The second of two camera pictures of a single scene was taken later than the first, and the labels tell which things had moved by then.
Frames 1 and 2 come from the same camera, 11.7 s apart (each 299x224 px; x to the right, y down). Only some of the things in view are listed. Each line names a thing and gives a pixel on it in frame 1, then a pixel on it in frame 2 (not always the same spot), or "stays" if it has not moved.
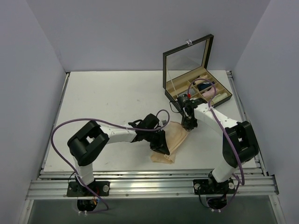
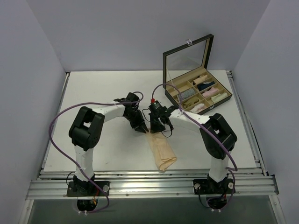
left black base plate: x=100 y=188 stays
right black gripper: x=188 y=119 -> x=155 y=121
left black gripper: x=156 y=140 -> x=138 y=121
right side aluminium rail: x=258 y=157 stays
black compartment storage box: x=185 y=72 stays
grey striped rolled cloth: x=191 y=91 stays
